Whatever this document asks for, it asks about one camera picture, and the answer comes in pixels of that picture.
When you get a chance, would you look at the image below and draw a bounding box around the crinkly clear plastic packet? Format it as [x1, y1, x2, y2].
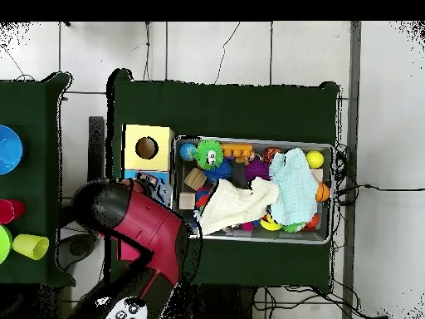
[135, 171, 173, 205]

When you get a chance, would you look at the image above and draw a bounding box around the black robot stand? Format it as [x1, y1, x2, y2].
[185, 283, 258, 319]

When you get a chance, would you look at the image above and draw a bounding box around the blue globe ball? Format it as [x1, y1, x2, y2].
[178, 142, 198, 162]

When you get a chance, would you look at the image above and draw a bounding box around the green puffer ball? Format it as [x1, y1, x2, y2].
[193, 139, 224, 171]

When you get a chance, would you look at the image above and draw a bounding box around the wavy wooden block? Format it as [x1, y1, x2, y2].
[183, 167, 208, 191]

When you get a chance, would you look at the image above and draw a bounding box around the blue puffer ball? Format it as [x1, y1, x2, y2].
[203, 159, 232, 183]

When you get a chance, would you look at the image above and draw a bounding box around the dark green side table cloth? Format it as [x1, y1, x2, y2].
[0, 71, 76, 287]

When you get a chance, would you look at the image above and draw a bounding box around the shallow clear mesh bin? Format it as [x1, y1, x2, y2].
[170, 135, 336, 245]

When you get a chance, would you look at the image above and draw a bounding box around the yellow green plastic cup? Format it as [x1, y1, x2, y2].
[12, 233, 50, 261]

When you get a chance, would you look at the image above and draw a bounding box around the small orange basketball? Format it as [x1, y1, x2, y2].
[315, 182, 331, 203]

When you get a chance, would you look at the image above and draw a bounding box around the black cable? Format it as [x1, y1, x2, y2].
[335, 183, 425, 197]

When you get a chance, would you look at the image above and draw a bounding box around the wooden box with three holes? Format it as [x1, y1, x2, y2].
[117, 124, 176, 261]

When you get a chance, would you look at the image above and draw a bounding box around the red toy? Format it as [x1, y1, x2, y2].
[0, 199, 26, 225]

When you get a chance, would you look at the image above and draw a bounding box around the orange toy brick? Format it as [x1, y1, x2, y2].
[221, 143, 255, 164]

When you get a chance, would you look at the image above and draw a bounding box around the orange black striped ball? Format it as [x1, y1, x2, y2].
[262, 146, 282, 164]

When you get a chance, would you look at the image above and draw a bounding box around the yellow ball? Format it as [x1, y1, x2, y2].
[305, 150, 325, 169]

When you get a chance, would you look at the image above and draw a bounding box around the cream waffle cloth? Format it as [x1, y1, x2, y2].
[198, 177, 280, 235]

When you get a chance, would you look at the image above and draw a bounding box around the purple spiky ball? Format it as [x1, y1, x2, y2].
[243, 158, 271, 182]

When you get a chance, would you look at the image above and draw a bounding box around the blue bowl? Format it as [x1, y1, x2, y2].
[0, 124, 25, 176]

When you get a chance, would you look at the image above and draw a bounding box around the light blue waffle cloth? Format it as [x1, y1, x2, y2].
[268, 147, 320, 226]

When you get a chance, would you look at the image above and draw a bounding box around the wooden cube block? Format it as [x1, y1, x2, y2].
[178, 192, 197, 210]

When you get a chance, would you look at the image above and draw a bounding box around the grey rounded base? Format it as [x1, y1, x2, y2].
[57, 233, 97, 270]

